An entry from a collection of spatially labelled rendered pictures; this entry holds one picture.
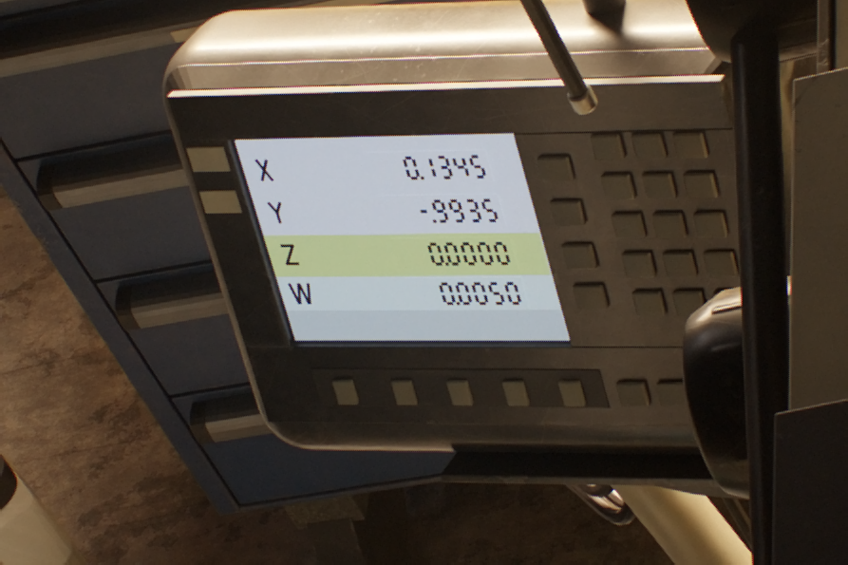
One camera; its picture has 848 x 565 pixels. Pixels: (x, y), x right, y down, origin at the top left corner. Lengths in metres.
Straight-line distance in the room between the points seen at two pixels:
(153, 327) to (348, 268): 1.27
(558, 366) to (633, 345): 0.05
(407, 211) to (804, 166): 1.04
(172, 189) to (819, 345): 2.27
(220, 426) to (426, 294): 1.33
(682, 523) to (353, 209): 0.28
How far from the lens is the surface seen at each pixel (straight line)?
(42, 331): 4.22
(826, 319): 1.21
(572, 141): 2.21
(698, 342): 1.45
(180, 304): 3.51
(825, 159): 1.25
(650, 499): 2.45
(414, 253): 2.29
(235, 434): 3.62
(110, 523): 4.03
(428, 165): 2.26
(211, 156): 2.31
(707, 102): 2.17
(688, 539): 2.45
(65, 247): 3.52
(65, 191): 3.43
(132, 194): 3.42
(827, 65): 1.31
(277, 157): 2.30
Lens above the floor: 2.74
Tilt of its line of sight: 42 degrees down
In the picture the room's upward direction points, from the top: 30 degrees counter-clockwise
